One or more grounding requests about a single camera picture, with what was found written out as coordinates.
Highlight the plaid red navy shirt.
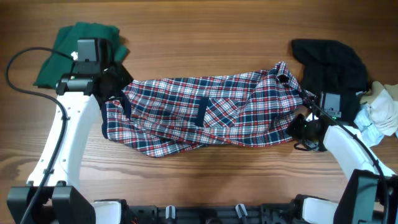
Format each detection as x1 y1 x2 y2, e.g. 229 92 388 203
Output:
101 62 303 157

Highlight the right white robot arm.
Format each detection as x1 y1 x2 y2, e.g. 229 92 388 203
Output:
287 114 397 223

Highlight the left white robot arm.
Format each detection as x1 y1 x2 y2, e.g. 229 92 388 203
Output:
7 62 132 223

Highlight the folded green cloth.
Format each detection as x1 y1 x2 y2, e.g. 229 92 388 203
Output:
34 22 129 89

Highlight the black garment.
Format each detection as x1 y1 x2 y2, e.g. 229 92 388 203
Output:
291 39 369 124

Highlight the white crumpled garment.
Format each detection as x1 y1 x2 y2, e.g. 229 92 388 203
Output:
354 103 397 147

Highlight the beige crumpled garment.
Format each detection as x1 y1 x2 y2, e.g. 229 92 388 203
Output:
360 80 398 137

